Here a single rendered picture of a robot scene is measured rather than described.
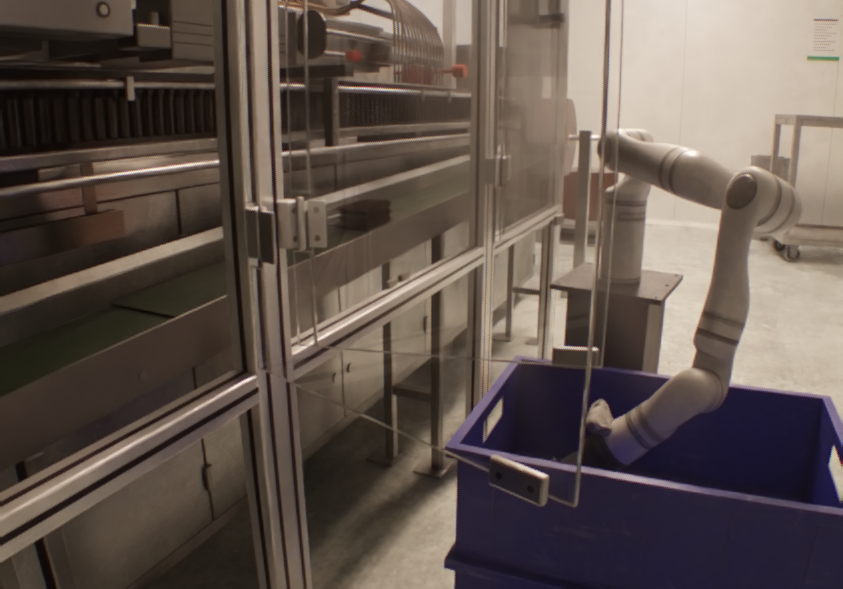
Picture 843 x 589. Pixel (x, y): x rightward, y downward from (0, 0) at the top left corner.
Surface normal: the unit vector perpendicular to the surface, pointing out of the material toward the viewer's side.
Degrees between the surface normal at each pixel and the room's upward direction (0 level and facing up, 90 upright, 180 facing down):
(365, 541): 0
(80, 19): 90
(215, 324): 90
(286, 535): 90
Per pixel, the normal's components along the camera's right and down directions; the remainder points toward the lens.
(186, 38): 0.91, 0.11
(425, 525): 0.00, -0.97
